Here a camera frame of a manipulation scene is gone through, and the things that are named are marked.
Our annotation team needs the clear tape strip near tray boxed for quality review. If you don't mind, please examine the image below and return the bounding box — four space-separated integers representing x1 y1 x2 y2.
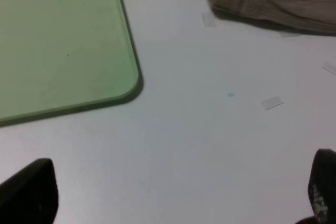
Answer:
202 13 216 27

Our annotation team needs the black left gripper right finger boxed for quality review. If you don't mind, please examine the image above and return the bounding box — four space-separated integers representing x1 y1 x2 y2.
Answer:
299 149 335 224

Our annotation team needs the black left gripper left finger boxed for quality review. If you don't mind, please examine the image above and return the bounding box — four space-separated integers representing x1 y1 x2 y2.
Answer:
1 158 58 223

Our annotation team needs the green plastic tray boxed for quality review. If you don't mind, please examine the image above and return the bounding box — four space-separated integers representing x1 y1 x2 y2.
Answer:
1 0 141 126

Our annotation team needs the clear tape strip left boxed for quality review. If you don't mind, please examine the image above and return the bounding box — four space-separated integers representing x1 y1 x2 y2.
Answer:
260 96 283 110

